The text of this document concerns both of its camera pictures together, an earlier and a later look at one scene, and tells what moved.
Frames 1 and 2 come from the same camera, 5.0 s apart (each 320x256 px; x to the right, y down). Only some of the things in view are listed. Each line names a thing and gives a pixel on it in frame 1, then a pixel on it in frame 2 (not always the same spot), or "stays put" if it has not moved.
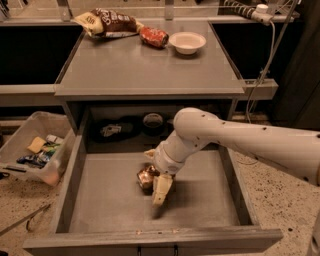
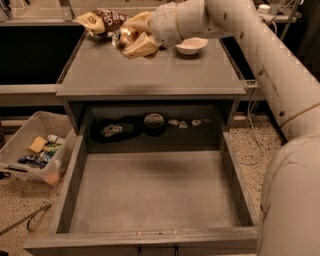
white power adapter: (261, 15) stays put
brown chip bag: (106, 23) stays put
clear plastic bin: (43, 147) stays put
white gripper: (164, 162) to (164, 24)
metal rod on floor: (26, 219) stays put
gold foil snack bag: (146, 177) to (123, 37)
